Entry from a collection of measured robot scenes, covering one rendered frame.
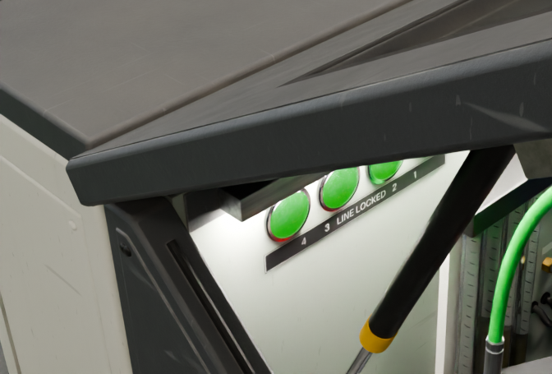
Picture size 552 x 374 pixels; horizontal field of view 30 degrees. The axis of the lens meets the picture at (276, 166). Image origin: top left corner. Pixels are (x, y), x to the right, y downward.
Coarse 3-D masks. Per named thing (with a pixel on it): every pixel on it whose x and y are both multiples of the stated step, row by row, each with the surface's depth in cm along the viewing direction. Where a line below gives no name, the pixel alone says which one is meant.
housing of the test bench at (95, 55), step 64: (64, 0) 96; (128, 0) 95; (192, 0) 94; (256, 0) 93; (320, 0) 93; (384, 0) 92; (0, 64) 85; (64, 64) 85; (128, 64) 84; (192, 64) 83; (256, 64) 83; (0, 128) 86; (64, 128) 76; (128, 128) 76; (0, 192) 93; (64, 192) 81; (0, 256) 100; (64, 256) 87; (0, 320) 108; (64, 320) 94
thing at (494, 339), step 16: (544, 192) 90; (544, 208) 91; (528, 224) 93; (512, 240) 95; (512, 256) 96; (512, 272) 98; (496, 288) 100; (496, 304) 100; (496, 320) 102; (496, 336) 103
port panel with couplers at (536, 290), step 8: (544, 216) 118; (544, 224) 119; (544, 232) 119; (544, 240) 120; (544, 248) 121; (544, 256) 122; (536, 264) 121; (544, 264) 122; (536, 272) 122; (544, 272) 123; (536, 280) 123; (544, 280) 124; (536, 288) 124; (544, 288) 125; (536, 296) 125
